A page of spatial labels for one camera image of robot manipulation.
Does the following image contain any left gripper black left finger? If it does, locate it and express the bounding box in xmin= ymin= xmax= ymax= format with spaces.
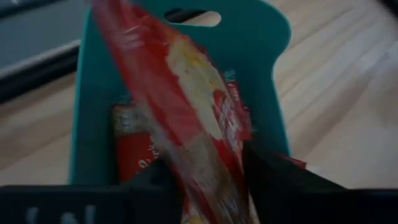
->
xmin=0 ymin=158 xmax=185 ymax=224

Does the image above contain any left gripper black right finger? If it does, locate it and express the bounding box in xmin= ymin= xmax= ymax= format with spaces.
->
xmin=242 ymin=141 xmax=398 ymax=224

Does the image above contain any red popcorn bag clear wrap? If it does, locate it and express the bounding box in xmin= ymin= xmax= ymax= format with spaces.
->
xmin=111 ymin=104 xmax=162 ymax=183
xmin=91 ymin=0 xmax=307 ymax=224

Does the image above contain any teal plastic basket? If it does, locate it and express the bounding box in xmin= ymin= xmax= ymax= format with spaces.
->
xmin=68 ymin=0 xmax=292 ymax=187

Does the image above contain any black table edge rail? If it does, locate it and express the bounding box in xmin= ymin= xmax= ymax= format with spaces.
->
xmin=0 ymin=45 xmax=82 ymax=105

